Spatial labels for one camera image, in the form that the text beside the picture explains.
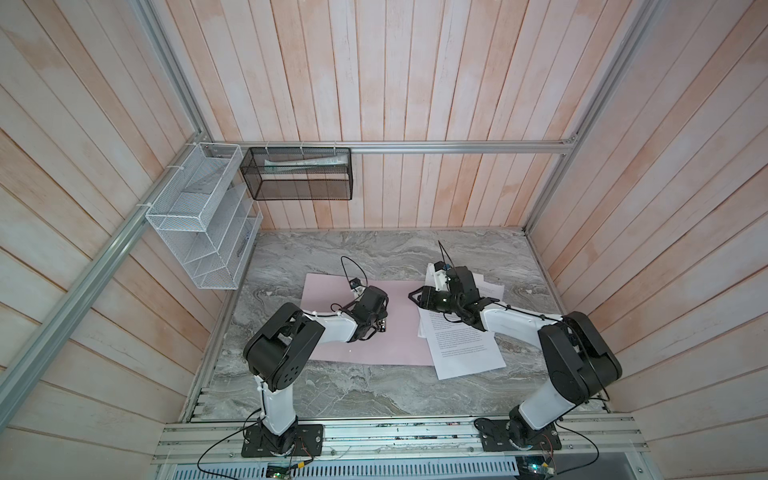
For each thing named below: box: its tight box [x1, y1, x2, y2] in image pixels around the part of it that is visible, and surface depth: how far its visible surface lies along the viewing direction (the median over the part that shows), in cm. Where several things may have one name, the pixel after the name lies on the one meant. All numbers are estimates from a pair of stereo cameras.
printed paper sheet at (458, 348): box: [418, 307, 507, 380], surface depth 90 cm
